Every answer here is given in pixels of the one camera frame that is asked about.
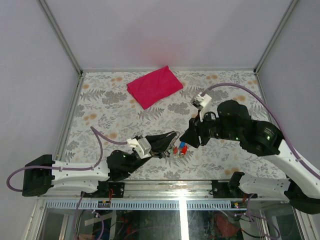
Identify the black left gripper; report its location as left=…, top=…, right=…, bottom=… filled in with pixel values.
left=127, top=131, right=177, bottom=175

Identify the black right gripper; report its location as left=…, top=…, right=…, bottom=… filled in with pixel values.
left=178, top=107, right=241, bottom=148

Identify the blue key tag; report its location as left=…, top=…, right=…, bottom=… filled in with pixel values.
left=179, top=142, right=186, bottom=148

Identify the large metal keyring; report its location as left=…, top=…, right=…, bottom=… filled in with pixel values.
left=167, top=131, right=181, bottom=151

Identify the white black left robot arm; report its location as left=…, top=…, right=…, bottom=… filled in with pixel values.
left=22, top=131, right=178, bottom=198

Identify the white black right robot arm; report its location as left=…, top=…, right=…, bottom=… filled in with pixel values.
left=180, top=99, right=320, bottom=215

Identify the folded pink cloth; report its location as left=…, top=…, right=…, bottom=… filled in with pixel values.
left=127, top=66, right=184, bottom=110

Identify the floral table mat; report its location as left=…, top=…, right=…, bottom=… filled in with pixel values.
left=62, top=70, right=285, bottom=180

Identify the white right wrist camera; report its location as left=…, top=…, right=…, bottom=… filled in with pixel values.
left=190, top=92, right=212, bottom=122

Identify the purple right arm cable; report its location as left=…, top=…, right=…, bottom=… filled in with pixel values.
left=202, top=82, right=320, bottom=181

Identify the aluminium front rail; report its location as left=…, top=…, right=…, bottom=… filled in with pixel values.
left=41, top=179, right=307, bottom=210

